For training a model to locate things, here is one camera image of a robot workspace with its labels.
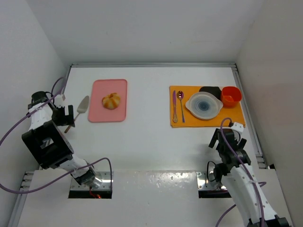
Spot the metal cake server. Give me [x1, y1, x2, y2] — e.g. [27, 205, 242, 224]
[74, 96, 89, 122]

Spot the round bread roll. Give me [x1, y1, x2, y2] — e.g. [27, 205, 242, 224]
[102, 93, 120, 110]

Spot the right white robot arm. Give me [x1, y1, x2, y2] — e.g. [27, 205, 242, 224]
[209, 129, 290, 227]

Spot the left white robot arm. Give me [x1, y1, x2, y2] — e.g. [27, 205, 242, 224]
[22, 91, 96, 186]

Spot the pink tray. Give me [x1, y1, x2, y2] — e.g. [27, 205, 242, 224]
[88, 79, 127, 123]

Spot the orange placemat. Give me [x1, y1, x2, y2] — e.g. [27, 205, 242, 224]
[169, 85, 246, 129]

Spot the orange cup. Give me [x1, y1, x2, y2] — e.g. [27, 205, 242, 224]
[221, 86, 242, 108]

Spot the black coaster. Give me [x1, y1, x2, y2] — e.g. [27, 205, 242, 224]
[199, 86, 222, 100]

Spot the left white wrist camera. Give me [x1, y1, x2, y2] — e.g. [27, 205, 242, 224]
[54, 94, 65, 108]

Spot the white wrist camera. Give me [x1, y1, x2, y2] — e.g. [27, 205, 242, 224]
[229, 122, 244, 134]
[54, 94, 65, 108]

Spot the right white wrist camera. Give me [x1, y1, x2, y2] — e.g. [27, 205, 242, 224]
[229, 122, 244, 134]

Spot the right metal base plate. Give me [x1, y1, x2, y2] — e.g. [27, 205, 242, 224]
[196, 171, 227, 191]

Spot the metal base plate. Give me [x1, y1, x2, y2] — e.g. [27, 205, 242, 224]
[196, 171, 227, 191]
[70, 171, 113, 191]

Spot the white plate with handles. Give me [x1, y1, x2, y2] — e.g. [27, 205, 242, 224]
[185, 92, 223, 120]

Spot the purple-handled knife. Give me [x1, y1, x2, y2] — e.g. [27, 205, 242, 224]
[172, 90, 178, 123]

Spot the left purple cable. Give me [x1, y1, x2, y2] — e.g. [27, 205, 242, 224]
[0, 77, 113, 194]

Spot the purple-handled spoon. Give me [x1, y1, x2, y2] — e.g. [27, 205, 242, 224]
[177, 90, 185, 123]

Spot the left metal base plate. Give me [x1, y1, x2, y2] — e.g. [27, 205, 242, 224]
[70, 171, 113, 191]

